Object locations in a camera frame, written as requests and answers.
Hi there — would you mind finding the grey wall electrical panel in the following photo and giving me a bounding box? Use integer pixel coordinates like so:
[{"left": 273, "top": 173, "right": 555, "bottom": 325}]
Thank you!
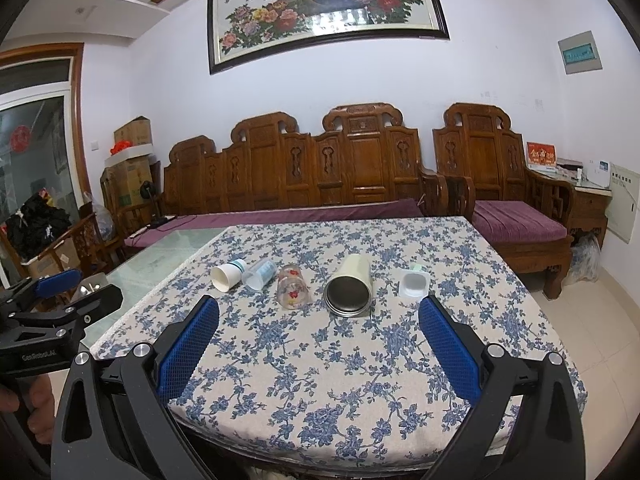
[{"left": 558, "top": 30, "right": 602, "bottom": 75}]

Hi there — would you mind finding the blue floral tablecloth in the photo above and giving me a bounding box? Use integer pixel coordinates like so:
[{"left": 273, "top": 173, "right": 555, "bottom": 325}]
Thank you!
[{"left": 91, "top": 217, "right": 564, "bottom": 477}]

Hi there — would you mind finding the small black desk fan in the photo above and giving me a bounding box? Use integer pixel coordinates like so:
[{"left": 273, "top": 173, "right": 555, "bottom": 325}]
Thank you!
[{"left": 140, "top": 180, "right": 170, "bottom": 229}]

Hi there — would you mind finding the cream steel tumbler cup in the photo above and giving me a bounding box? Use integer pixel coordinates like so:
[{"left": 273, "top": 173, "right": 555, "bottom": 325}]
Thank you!
[{"left": 323, "top": 254, "right": 373, "bottom": 318}]

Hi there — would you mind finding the wooden side table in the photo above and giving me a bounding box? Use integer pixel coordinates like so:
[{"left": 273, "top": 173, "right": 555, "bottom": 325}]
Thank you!
[{"left": 527, "top": 169, "right": 613, "bottom": 247}]

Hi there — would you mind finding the carved wooden armchair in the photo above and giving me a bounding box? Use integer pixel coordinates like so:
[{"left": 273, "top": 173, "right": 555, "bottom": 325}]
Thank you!
[{"left": 433, "top": 103, "right": 573, "bottom": 300}]

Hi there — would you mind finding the glass balcony door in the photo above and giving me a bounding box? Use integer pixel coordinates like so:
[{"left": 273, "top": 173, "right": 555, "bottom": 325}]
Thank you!
[{"left": 1, "top": 42, "right": 90, "bottom": 286}]

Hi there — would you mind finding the flower-printed drinking glass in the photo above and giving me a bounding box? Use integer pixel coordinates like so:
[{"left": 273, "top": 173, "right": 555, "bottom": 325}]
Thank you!
[{"left": 276, "top": 264, "right": 310, "bottom": 309}]

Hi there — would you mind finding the framed peacock flower painting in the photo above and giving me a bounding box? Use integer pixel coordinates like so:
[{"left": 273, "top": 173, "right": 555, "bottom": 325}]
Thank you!
[{"left": 207, "top": 0, "right": 449, "bottom": 74}]

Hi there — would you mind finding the clear plastic blue-label cup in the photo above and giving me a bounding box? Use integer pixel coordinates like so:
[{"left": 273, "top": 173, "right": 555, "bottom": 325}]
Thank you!
[{"left": 242, "top": 258, "right": 278, "bottom": 292}]

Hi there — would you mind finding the purple armchair cushion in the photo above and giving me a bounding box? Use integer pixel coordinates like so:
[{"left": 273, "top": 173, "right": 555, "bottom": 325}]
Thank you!
[{"left": 472, "top": 200, "right": 567, "bottom": 245}]

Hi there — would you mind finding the white wall cabinet door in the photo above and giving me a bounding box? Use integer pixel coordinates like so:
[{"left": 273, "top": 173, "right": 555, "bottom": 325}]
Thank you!
[{"left": 606, "top": 164, "right": 639, "bottom": 244}]

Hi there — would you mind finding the large cardboard box stack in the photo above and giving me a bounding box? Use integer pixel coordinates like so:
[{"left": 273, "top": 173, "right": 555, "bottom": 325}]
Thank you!
[{"left": 100, "top": 144, "right": 155, "bottom": 214}]

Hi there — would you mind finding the wooden chair at left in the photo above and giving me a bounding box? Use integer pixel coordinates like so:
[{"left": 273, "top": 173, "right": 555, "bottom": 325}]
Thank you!
[{"left": 20, "top": 212, "right": 122, "bottom": 278}]

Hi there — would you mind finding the person's left hand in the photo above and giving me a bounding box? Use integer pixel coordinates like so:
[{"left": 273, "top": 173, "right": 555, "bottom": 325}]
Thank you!
[{"left": 0, "top": 374, "right": 55, "bottom": 444}]

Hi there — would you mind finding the white green yogurt cup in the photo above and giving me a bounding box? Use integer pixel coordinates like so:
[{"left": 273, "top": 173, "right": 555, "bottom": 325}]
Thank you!
[{"left": 398, "top": 264, "right": 431, "bottom": 301}]

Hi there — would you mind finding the white paper cup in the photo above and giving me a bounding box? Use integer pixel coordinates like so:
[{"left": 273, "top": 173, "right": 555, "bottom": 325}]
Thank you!
[{"left": 210, "top": 259, "right": 246, "bottom": 292}]

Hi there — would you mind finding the white device on side table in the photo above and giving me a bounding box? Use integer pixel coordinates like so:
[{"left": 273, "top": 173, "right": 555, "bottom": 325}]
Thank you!
[{"left": 585, "top": 159, "right": 611, "bottom": 188}]

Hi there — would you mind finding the red gift box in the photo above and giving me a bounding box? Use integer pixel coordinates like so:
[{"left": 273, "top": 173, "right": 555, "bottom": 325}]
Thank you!
[{"left": 526, "top": 142, "right": 556, "bottom": 170}]

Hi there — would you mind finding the plastic bag under table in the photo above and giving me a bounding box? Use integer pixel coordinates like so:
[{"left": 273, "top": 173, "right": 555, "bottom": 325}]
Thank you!
[{"left": 566, "top": 234, "right": 601, "bottom": 285}]

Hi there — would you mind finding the top cardboard box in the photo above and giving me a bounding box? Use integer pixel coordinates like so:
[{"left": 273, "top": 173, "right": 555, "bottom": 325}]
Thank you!
[{"left": 114, "top": 116, "right": 152, "bottom": 145}]

